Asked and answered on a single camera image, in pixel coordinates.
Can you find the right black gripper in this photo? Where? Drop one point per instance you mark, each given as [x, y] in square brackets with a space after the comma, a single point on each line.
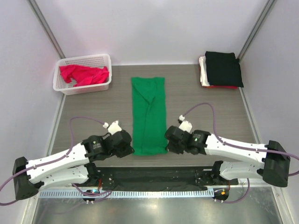
[171, 147]

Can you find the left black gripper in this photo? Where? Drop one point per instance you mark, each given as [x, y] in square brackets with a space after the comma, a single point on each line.
[128, 150]

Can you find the green t shirt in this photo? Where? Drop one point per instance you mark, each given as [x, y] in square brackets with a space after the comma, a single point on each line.
[149, 116]

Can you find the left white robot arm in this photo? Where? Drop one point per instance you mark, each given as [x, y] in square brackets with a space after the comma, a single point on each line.
[72, 166]

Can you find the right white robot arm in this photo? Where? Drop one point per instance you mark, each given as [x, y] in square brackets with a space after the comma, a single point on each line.
[257, 161]

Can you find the white folded t shirt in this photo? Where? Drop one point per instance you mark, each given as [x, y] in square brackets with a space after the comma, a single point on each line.
[203, 73]

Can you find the red folded t shirt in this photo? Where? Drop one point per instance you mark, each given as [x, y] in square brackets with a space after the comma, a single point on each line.
[221, 87]

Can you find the white plastic basket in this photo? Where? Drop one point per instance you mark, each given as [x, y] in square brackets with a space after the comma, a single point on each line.
[94, 61]

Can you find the black folded t shirt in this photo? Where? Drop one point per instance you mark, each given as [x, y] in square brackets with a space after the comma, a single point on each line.
[223, 69]

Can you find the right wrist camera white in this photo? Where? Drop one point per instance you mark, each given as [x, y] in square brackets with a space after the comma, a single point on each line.
[184, 125]

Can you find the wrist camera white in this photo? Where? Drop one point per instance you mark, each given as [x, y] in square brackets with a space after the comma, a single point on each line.
[113, 128]
[184, 125]

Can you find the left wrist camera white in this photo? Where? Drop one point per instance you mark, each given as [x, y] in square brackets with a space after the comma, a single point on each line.
[113, 128]

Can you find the white slotted cable duct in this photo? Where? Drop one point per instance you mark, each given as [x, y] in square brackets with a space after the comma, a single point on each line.
[72, 193]

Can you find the left aluminium frame post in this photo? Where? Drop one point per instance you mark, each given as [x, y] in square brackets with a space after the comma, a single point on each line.
[45, 26]

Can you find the aluminium frame post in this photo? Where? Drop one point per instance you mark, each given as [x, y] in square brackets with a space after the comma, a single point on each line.
[257, 26]
[45, 26]

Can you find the right aluminium frame post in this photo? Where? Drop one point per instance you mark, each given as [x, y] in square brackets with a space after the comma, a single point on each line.
[257, 26]

